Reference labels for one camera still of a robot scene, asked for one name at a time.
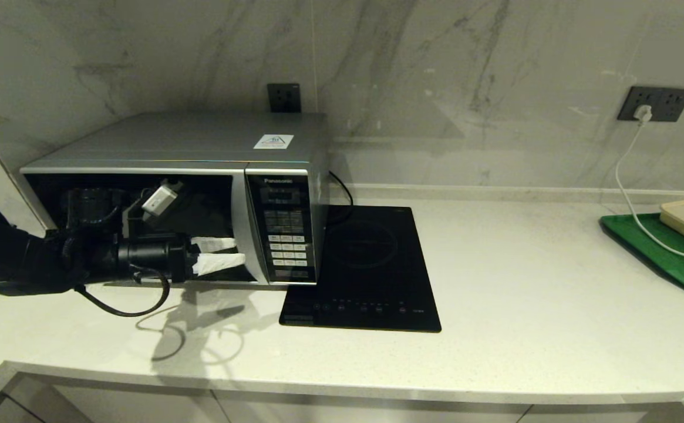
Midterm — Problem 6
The black induction cooktop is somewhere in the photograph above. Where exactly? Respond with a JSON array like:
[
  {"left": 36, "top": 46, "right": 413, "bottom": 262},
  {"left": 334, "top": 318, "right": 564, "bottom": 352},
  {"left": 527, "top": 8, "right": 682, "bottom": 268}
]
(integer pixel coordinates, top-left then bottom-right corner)
[{"left": 279, "top": 205, "right": 442, "bottom": 333}]

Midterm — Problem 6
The white warning sticker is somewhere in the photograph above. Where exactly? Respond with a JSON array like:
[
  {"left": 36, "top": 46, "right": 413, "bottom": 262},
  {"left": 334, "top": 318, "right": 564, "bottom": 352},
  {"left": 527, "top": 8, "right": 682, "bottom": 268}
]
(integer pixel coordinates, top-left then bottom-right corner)
[{"left": 254, "top": 134, "right": 295, "bottom": 150}]

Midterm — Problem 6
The silver Panasonic microwave oven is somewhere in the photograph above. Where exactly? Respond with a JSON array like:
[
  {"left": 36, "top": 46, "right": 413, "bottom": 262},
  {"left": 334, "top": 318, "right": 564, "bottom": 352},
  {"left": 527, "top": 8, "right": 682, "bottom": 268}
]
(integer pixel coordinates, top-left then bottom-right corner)
[{"left": 20, "top": 112, "right": 329, "bottom": 287}]

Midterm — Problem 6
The white power cable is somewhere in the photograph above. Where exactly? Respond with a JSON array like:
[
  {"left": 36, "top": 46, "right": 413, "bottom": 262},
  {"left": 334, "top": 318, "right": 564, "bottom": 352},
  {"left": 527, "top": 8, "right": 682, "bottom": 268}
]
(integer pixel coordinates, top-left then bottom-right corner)
[{"left": 614, "top": 120, "right": 684, "bottom": 268}]

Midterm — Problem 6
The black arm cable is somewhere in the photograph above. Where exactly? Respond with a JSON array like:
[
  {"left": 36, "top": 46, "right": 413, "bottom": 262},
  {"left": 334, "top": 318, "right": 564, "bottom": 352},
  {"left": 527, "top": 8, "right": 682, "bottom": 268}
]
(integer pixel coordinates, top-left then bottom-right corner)
[{"left": 0, "top": 191, "right": 171, "bottom": 318}]

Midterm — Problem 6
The grey cabinet corner panel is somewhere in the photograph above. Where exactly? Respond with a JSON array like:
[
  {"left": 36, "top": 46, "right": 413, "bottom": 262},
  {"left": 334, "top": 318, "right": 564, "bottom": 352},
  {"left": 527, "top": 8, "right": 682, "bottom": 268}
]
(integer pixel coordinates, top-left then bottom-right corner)
[{"left": 0, "top": 392, "right": 46, "bottom": 423}]

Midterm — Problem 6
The dark wide wall outlet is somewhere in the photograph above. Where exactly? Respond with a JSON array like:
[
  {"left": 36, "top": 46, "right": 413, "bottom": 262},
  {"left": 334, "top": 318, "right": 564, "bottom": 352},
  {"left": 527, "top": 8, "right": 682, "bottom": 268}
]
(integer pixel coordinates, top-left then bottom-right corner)
[{"left": 617, "top": 86, "right": 684, "bottom": 123}]

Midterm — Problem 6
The dark single wall outlet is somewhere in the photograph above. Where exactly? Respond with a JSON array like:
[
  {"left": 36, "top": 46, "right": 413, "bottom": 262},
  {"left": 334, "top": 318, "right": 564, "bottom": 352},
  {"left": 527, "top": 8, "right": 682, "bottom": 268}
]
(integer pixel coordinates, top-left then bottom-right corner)
[{"left": 267, "top": 83, "right": 302, "bottom": 113}]

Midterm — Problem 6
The green plastic tray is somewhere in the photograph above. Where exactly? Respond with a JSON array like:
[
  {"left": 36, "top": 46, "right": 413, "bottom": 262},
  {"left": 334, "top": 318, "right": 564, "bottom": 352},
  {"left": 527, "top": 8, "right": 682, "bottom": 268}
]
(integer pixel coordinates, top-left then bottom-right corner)
[{"left": 598, "top": 213, "right": 684, "bottom": 297}]

